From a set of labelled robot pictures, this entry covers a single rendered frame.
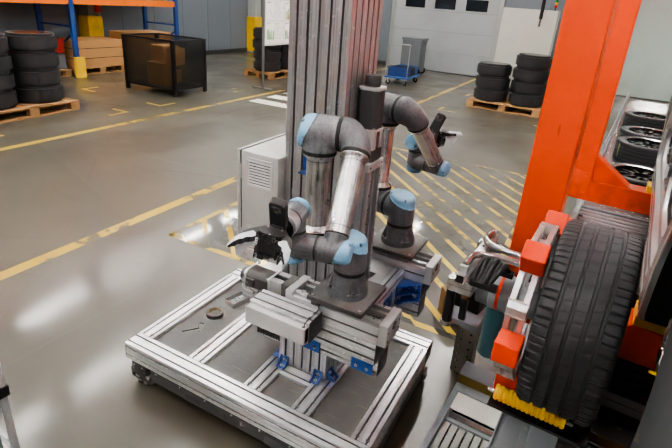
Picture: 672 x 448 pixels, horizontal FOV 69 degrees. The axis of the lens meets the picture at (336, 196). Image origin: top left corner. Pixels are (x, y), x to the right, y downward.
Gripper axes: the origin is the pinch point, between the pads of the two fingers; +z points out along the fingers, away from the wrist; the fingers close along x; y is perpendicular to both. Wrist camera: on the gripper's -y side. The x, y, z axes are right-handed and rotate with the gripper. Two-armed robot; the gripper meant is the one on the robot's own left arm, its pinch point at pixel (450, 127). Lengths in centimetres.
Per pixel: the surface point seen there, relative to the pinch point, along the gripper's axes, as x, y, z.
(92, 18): -1050, 163, 255
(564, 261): 89, -1, -79
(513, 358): 91, 26, -98
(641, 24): -197, -26, 1203
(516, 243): 60, 27, -29
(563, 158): 64, -15, -27
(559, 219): 75, 3, -43
